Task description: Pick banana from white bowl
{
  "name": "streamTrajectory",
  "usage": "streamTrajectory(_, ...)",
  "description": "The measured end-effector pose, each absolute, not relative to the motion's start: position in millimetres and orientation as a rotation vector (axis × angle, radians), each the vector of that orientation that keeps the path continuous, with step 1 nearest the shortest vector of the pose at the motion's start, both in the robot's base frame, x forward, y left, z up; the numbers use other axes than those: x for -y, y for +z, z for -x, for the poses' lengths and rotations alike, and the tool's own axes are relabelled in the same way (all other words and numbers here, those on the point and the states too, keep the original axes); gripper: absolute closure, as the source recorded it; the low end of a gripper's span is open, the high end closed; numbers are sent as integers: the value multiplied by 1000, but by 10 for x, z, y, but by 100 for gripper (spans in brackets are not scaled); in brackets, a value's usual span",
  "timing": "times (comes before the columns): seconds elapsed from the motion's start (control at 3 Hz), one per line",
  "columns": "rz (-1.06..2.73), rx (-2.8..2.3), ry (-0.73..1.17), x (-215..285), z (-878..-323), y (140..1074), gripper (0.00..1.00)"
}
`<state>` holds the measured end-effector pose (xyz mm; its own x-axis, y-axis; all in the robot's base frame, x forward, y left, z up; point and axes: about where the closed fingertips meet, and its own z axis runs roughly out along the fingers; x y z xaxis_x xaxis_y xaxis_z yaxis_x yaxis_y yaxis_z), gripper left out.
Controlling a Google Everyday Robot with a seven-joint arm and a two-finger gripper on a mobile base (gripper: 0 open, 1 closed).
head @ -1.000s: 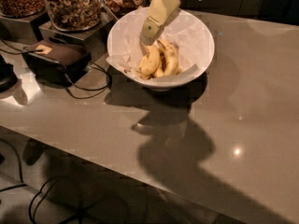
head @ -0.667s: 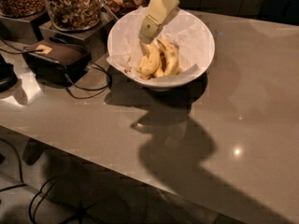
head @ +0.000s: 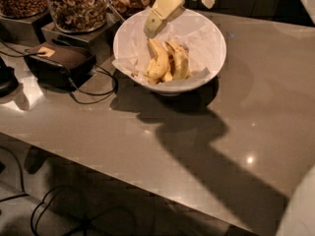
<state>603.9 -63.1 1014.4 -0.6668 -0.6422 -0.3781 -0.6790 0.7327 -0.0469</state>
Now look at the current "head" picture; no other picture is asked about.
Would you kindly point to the white ceramic bowl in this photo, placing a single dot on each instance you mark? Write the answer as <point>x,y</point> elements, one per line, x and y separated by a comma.
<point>210,40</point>

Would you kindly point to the left steel jar stand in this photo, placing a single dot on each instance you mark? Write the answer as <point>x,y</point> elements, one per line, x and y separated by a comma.
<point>25,31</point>

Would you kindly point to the glass jar of mixed nuts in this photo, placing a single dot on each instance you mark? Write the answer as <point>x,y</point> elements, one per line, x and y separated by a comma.
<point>77,16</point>

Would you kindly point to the glass jar of almonds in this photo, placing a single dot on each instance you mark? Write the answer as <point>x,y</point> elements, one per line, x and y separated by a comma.
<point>18,9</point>

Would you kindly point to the white paper bowl liner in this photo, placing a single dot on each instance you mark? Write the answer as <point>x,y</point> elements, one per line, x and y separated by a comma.
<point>197,40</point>

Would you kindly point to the right steel jar stand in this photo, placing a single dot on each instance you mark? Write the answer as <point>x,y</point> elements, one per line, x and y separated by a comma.
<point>98,42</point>

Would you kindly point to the black round object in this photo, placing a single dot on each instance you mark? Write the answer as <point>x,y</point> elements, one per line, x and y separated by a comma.
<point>8,80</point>

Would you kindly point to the dark brown box device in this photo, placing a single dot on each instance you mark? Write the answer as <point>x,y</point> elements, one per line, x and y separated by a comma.
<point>60,66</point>

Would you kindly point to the steel jar stand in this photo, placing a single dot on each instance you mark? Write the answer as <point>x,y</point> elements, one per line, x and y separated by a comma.
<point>25,31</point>
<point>98,42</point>

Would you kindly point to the small lower banana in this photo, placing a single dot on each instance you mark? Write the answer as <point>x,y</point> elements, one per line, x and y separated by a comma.
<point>168,74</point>

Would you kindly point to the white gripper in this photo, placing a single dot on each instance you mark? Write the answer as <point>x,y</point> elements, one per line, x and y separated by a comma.
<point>166,6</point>

